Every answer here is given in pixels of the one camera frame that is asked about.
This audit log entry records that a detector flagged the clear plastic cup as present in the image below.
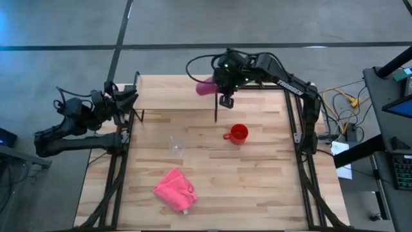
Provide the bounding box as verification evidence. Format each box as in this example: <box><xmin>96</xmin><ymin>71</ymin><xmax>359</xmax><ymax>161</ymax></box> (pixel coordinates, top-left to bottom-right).
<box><xmin>169</xmin><ymin>135</ymin><xmax>187</xmax><ymax>160</ymax></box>

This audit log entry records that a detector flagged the screen with blue display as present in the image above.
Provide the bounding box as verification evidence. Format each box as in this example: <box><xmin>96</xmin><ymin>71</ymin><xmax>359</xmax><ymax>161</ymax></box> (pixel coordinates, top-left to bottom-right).
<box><xmin>381</xmin><ymin>94</ymin><xmax>412</xmax><ymax>119</ymax></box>

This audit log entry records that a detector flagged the black aluminium table frame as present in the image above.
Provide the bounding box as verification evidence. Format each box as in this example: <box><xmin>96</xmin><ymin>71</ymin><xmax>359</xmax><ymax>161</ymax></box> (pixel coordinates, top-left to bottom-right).
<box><xmin>73</xmin><ymin>82</ymin><xmax>350</xmax><ymax>231</ymax></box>

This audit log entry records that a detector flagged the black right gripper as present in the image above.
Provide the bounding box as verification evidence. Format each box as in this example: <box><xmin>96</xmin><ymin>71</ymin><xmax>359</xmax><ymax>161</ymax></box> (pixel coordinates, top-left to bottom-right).
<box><xmin>212</xmin><ymin>51</ymin><xmax>250</xmax><ymax>109</ymax></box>

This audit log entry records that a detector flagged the teal box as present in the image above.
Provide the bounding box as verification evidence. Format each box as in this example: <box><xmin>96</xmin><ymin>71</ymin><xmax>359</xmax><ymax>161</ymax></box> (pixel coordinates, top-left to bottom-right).
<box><xmin>393</xmin><ymin>66</ymin><xmax>412</xmax><ymax>82</ymax></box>

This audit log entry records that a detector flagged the black device with blue light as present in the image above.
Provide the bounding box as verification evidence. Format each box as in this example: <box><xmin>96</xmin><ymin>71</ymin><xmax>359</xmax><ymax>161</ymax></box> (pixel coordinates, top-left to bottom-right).
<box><xmin>0</xmin><ymin>127</ymin><xmax>19</xmax><ymax>149</ymax></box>

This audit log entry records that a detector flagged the black right arm cable loop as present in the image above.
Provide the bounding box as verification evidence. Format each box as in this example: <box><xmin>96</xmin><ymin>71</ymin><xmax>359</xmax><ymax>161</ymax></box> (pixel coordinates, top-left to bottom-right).
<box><xmin>185</xmin><ymin>48</ymin><xmax>226</xmax><ymax>85</ymax></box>

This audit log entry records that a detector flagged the grey side desk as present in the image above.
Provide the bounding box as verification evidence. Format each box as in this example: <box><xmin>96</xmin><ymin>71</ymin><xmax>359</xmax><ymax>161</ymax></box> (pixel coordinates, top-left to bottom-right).
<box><xmin>362</xmin><ymin>66</ymin><xmax>412</xmax><ymax>232</ymax></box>

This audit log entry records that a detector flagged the white paper sheet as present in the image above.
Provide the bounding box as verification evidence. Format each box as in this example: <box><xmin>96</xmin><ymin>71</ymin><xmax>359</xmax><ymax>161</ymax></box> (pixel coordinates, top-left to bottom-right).
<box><xmin>330</xmin><ymin>140</ymin><xmax>353</xmax><ymax>180</ymax></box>

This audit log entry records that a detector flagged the yellow cable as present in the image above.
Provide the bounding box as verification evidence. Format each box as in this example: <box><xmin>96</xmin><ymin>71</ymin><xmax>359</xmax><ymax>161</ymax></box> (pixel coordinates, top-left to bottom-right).
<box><xmin>321</xmin><ymin>86</ymin><xmax>362</xmax><ymax>136</ymax></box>

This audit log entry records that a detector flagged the pink cloth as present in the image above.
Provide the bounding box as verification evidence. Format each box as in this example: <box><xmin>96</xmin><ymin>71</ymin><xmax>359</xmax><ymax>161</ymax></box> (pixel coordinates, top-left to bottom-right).
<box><xmin>153</xmin><ymin>167</ymin><xmax>199</xmax><ymax>215</ymax></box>

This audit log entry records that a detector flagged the red mug with handle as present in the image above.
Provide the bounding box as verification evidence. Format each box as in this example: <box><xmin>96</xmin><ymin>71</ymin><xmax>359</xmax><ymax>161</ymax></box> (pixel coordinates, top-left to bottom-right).
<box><xmin>223</xmin><ymin>123</ymin><xmax>249</xmax><ymax>146</ymax></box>

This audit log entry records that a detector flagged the black slanted bar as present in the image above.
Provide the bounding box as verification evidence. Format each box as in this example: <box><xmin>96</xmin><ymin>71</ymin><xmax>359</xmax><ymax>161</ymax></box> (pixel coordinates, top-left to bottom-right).
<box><xmin>332</xmin><ymin>134</ymin><xmax>386</xmax><ymax>169</ymax></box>

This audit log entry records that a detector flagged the black keyboard with lit keys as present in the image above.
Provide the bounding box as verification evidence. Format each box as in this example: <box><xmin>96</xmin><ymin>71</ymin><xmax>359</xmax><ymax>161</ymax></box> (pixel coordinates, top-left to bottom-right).
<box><xmin>390</xmin><ymin>153</ymin><xmax>412</xmax><ymax>191</ymax></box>

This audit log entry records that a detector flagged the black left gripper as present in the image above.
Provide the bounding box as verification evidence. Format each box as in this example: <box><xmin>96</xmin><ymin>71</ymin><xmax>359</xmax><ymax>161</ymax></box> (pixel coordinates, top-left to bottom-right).
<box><xmin>103</xmin><ymin>81</ymin><xmax>139</xmax><ymax>127</ymax></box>

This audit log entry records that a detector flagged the black diagonal pole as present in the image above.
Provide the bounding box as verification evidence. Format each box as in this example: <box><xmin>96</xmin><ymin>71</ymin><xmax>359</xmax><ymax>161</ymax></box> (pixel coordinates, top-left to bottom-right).
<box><xmin>375</xmin><ymin>46</ymin><xmax>412</xmax><ymax>79</ymax></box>

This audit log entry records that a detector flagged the black power strip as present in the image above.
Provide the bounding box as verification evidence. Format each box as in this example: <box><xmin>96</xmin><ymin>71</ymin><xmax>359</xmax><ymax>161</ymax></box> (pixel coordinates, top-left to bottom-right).
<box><xmin>317</xmin><ymin>133</ymin><xmax>339</xmax><ymax>143</ymax></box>

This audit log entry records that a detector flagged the wooden shelf with black legs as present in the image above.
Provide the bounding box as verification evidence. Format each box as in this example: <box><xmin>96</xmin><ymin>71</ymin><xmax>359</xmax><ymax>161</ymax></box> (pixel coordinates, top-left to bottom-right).
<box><xmin>133</xmin><ymin>70</ymin><xmax>220</xmax><ymax>123</ymax></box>

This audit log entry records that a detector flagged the grey stand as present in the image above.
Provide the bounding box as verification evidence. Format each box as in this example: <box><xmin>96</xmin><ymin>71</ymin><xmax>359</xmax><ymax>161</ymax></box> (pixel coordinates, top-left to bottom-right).
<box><xmin>0</xmin><ymin>144</ymin><xmax>52</xmax><ymax>170</ymax></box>

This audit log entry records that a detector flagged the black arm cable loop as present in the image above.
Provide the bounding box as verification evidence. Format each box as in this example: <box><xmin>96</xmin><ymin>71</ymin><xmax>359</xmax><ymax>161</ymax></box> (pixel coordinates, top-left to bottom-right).
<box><xmin>52</xmin><ymin>85</ymin><xmax>94</xmax><ymax>112</ymax></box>
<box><xmin>185</xmin><ymin>48</ymin><xmax>226</xmax><ymax>85</ymax></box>

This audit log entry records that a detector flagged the pink plastic cup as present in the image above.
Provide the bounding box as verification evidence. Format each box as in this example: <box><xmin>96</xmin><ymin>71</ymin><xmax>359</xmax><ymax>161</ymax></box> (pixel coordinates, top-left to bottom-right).
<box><xmin>195</xmin><ymin>76</ymin><xmax>220</xmax><ymax>97</ymax></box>

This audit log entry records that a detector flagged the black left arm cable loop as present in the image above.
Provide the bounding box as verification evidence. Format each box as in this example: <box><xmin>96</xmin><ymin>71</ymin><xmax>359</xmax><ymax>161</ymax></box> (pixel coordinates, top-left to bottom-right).
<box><xmin>52</xmin><ymin>85</ymin><xmax>94</xmax><ymax>112</ymax></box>

